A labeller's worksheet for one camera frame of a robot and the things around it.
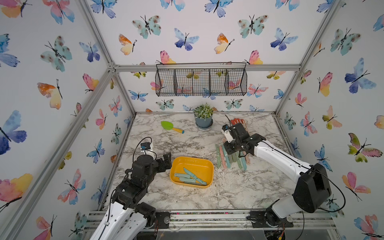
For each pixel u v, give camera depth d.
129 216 0.47
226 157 0.96
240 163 0.93
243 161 0.94
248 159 0.95
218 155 0.97
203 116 1.01
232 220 0.75
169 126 1.14
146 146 0.61
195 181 0.86
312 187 0.42
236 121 1.14
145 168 0.52
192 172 0.89
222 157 0.96
